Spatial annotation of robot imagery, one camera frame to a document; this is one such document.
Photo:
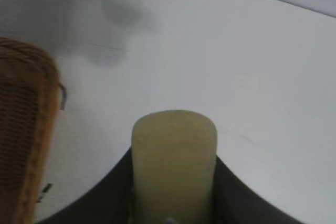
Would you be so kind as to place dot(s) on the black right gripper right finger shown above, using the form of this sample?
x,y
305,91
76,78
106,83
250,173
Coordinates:
x,y
244,197

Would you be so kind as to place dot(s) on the brown woven wicker basket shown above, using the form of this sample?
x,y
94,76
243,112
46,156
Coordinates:
x,y
23,129

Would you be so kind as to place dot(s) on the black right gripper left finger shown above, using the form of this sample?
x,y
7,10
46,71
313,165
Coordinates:
x,y
105,197

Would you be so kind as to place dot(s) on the pale yellow egg yolk pastry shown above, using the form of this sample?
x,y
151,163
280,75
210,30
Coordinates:
x,y
174,166

